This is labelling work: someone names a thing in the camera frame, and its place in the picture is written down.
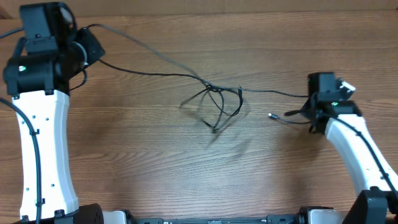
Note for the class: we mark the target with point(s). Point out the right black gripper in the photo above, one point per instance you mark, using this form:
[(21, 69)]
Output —
[(305, 111)]

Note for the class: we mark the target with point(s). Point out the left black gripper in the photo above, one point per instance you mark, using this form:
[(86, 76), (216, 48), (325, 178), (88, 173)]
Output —
[(93, 50)]

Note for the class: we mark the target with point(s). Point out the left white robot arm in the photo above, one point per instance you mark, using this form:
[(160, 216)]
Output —
[(52, 51)]

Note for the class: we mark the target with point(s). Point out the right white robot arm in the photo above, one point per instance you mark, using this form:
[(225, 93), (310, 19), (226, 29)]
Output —
[(331, 112)]

